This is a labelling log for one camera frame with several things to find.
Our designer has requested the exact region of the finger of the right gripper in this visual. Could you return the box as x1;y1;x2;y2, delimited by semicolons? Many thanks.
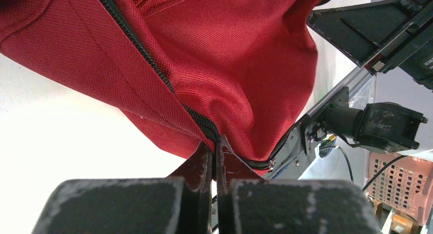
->
307;0;432;67

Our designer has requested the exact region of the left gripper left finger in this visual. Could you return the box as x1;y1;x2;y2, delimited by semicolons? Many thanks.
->
33;143;212;233

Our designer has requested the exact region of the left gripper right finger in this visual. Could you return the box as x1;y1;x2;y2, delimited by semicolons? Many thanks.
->
215;135;380;233

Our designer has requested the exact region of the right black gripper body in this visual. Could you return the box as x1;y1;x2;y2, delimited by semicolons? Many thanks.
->
364;9;432;90

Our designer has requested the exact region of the red student backpack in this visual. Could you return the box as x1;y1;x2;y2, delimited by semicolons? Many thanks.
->
1;0;329;175

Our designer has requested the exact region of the perforated orange metal box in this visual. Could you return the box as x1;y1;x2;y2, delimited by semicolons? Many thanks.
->
366;153;432;225

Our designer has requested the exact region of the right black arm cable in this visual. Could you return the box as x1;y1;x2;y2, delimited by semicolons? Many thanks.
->
319;144;410;193

